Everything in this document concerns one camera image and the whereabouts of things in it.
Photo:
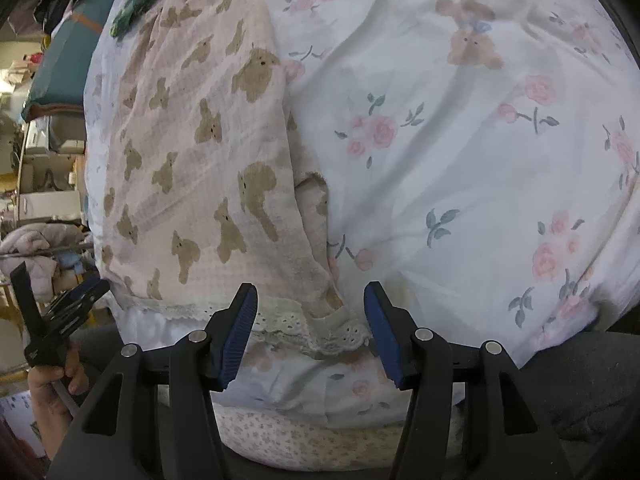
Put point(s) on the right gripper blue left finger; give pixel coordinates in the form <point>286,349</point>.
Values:
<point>115,433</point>

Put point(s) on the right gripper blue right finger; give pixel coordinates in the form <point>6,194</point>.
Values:
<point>505,434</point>

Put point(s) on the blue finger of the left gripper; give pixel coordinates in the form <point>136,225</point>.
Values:
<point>25,299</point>
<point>85,290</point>

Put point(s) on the pink bear print pants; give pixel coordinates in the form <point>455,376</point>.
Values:
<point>203,181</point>

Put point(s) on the person's left hand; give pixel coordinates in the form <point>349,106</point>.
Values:
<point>51,414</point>

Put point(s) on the pink puffer jacket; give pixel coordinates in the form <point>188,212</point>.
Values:
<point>39,247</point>

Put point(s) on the floral white bed sheet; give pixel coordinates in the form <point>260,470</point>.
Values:
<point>482,162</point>

